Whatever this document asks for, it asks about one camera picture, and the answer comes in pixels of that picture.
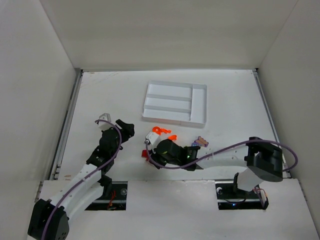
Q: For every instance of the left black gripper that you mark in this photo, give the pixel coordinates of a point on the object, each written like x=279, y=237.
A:
x=122, y=128

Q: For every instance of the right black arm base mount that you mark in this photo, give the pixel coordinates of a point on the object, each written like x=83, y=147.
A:
x=230, y=198

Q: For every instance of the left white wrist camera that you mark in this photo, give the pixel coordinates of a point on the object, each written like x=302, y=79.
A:
x=104, y=121

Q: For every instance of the orange round lego disc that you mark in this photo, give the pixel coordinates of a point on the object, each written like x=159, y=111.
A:
x=157, y=130

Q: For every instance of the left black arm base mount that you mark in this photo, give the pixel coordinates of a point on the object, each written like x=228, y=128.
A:
x=113, y=200

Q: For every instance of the small orange lego pieces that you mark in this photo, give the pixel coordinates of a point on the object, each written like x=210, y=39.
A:
x=166, y=131

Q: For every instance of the white compartment sorting tray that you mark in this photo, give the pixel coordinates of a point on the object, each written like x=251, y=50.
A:
x=176, y=103

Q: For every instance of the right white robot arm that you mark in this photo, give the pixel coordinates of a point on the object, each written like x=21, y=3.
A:
x=261, y=159

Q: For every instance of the red curved lego brick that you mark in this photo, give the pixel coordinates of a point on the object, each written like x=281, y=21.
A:
x=144, y=154

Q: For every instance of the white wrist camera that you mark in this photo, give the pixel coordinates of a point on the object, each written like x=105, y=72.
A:
x=152, y=138
x=104, y=121

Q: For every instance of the purple paw print lego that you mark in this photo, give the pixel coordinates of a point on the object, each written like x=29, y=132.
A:
x=201, y=142

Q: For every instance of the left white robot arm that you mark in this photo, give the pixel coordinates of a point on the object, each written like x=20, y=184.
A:
x=51, y=218

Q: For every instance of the orange curved lego piece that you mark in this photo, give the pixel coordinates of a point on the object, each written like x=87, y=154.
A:
x=173, y=137

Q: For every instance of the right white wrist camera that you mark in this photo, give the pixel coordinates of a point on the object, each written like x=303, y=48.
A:
x=152, y=138

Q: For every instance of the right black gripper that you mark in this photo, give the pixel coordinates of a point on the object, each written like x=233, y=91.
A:
x=155, y=151

